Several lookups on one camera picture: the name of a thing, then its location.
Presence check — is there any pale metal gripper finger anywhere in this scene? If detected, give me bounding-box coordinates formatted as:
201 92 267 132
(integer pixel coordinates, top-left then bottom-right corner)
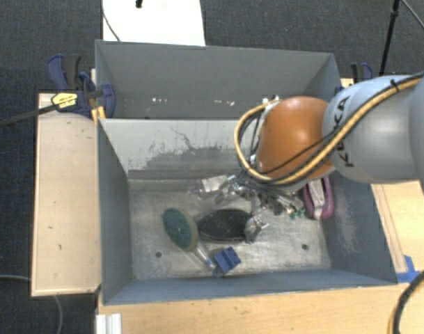
200 175 239 203
244 210 270 245

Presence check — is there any black oval brush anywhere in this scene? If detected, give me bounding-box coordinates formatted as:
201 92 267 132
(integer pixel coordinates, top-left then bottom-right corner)
196 209 253 245

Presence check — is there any blue ribbed block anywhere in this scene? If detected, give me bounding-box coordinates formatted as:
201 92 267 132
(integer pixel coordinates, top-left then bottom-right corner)
211 246 242 278

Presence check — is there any green round scrub brush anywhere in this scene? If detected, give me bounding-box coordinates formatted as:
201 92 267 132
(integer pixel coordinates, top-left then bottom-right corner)
161 207 217 270

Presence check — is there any grey metal bin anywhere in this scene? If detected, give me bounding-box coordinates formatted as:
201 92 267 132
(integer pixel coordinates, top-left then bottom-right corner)
94 39 399 306

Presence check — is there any pale wood board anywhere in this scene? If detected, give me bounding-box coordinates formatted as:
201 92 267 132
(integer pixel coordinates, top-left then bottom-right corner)
31 92 103 297

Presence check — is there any purple and white strap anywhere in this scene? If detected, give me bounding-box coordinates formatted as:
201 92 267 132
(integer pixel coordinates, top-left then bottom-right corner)
301 177 335 221

